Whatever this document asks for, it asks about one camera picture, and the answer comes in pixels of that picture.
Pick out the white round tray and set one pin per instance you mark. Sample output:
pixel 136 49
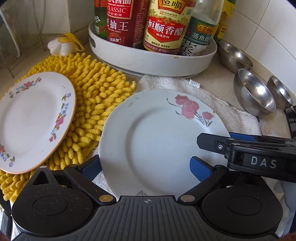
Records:
pixel 141 62

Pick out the green label bottle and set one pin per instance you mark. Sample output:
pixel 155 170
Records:
pixel 100 21

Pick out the wire dish rack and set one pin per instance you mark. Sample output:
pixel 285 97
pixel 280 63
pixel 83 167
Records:
pixel 22 24

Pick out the clear fish sauce bottle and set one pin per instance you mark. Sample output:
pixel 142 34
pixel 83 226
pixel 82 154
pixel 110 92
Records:
pixel 205 17

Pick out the steel bowl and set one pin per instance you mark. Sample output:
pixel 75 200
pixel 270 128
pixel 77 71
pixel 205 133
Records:
pixel 280 93
pixel 233 58
pixel 252 94

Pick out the yellow label vinegar bottle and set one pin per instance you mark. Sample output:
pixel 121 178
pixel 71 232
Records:
pixel 167 22

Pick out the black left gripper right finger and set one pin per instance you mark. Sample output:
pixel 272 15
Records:
pixel 209 177

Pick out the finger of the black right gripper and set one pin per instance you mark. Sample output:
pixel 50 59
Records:
pixel 215 143

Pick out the white paw towel hanger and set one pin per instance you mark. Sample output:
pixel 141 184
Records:
pixel 65 45

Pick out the yellow chenille mat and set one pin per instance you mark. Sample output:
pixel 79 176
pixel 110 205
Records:
pixel 100 89

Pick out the red soy sauce bottle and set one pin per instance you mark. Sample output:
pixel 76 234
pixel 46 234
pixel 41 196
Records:
pixel 126 22

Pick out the white plate floral rim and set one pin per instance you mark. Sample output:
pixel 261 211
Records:
pixel 36 114

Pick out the white towel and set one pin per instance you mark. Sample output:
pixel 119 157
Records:
pixel 234 118

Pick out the white plate pink flowers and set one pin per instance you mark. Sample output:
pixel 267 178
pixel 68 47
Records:
pixel 148 140

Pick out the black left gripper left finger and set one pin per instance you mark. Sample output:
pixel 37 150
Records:
pixel 77 178

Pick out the yellow green oil bottle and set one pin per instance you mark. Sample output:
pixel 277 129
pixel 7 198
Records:
pixel 226 15

